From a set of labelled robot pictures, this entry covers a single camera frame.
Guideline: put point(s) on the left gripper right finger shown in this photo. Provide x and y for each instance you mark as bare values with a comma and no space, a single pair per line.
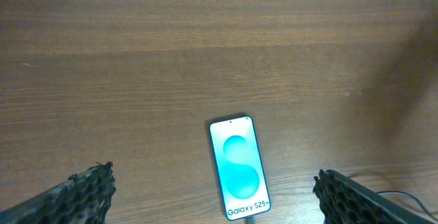
344,201

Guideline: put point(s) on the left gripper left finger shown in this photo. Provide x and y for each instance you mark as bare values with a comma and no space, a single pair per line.
83,198

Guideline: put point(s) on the blue Galaxy smartphone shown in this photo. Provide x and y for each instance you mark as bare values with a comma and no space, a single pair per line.
239,167

